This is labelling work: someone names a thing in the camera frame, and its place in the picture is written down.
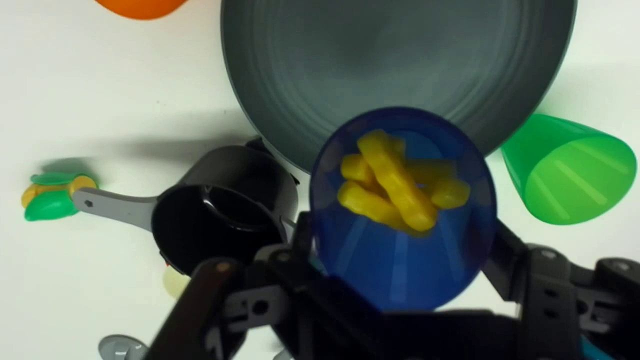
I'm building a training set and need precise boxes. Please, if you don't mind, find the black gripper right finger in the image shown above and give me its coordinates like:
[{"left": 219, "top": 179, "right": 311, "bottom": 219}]
[{"left": 480, "top": 221, "right": 640, "bottom": 360}]

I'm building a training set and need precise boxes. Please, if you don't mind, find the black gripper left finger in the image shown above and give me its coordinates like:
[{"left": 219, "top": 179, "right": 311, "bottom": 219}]
[{"left": 141, "top": 213, "right": 335, "bottom": 360}]

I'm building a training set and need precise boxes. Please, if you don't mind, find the dark blue plastic cup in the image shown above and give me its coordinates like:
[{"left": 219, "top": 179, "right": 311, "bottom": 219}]
[{"left": 307, "top": 106, "right": 499, "bottom": 314}]

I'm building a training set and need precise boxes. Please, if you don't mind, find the green plastic cup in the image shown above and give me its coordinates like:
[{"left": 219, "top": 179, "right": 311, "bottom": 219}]
[{"left": 499, "top": 110, "right": 640, "bottom": 227}]

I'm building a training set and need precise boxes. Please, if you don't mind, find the grey round plate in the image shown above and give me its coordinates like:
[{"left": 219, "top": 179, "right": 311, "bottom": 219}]
[{"left": 218, "top": 0, "right": 580, "bottom": 176}]

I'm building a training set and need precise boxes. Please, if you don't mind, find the orange plastic cup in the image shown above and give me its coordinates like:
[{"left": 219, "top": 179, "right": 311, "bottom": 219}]
[{"left": 94, "top": 0, "right": 190, "bottom": 22}]

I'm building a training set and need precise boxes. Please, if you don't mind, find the cream small bowl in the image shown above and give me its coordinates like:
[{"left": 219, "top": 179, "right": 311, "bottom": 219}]
[{"left": 160, "top": 266, "right": 192, "bottom": 301}]

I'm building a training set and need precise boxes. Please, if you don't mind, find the grey small disc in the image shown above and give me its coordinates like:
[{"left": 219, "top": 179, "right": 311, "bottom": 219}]
[{"left": 95, "top": 333, "right": 149, "bottom": 360}]

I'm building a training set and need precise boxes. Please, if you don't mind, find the green yellow toy corn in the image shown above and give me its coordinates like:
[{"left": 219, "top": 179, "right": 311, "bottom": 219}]
[{"left": 19, "top": 171, "right": 100, "bottom": 225}]

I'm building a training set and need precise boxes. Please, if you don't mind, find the black saucepan grey handle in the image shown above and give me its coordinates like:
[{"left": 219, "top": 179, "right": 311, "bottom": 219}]
[{"left": 69, "top": 136, "right": 301, "bottom": 279}]

